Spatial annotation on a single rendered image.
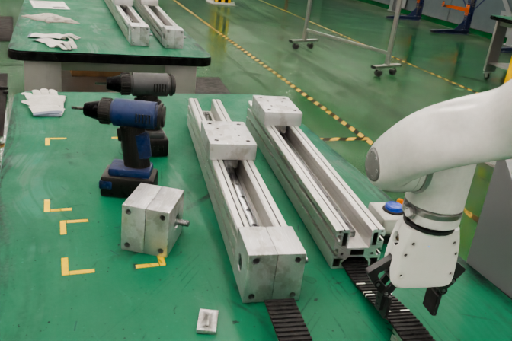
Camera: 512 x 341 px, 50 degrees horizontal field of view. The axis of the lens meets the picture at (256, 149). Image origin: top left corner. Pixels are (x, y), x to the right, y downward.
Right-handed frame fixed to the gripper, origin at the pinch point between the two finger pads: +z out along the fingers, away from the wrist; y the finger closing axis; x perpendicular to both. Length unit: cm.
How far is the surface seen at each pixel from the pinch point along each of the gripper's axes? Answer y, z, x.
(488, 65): 402, 66, 521
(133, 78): -41, -15, 73
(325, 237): -5.0, 1.8, 23.5
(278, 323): -20.6, 2.8, 0.8
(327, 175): 2.3, -1.9, 44.5
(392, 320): -1.7, 2.9, 0.2
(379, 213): 9.1, 0.1, 30.0
